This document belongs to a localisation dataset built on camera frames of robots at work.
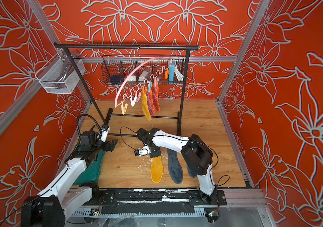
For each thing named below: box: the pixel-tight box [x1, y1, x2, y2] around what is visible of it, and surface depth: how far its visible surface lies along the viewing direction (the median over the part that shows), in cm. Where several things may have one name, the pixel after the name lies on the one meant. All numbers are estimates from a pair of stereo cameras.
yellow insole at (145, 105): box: [141, 93, 152, 122], surface depth 81 cm
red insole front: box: [146, 89, 156, 116], surface depth 85 cm
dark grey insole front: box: [185, 159, 201, 178], surface depth 50 cm
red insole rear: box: [152, 84, 160, 112], surface depth 85 cm
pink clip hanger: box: [114, 57, 172, 115], surface depth 71 cm
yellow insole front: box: [150, 156, 164, 184], surface depth 84 cm
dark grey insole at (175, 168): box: [167, 148, 184, 184], surface depth 85 cm
